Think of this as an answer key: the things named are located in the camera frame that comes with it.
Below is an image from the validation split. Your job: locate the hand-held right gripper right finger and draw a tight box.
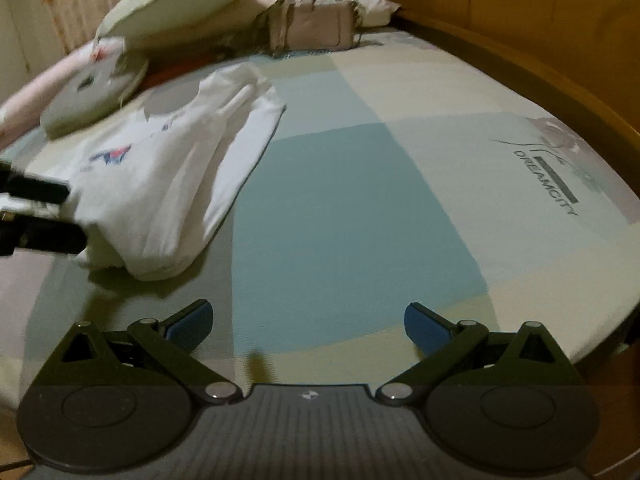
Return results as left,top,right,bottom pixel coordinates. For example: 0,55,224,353
375,302,583,405

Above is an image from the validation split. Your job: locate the light green pillow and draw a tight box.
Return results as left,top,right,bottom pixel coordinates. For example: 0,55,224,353
95,0,266,52

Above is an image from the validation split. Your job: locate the red cloth item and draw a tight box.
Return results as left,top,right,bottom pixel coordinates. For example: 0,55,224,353
145,67,177,87

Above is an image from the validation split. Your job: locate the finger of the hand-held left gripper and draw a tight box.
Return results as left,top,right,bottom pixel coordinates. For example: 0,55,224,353
0,212,87,257
0,160,71,207

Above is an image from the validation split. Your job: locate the wooden headboard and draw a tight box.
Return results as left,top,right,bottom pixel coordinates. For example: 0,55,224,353
345,0,640,141

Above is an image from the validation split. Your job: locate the grey cushion with hole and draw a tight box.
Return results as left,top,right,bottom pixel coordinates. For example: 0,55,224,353
40,52,150,136

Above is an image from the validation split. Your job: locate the pink floral quilt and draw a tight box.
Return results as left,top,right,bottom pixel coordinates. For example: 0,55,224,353
0,40,126,137

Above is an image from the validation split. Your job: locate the beige handbag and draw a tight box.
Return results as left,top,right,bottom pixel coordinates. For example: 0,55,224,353
255,0,363,54

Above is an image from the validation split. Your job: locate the white shirt with small print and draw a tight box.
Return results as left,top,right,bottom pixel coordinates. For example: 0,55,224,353
25,62,287,282

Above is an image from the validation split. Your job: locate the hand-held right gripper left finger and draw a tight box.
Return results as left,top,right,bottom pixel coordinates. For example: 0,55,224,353
50,299,243,406

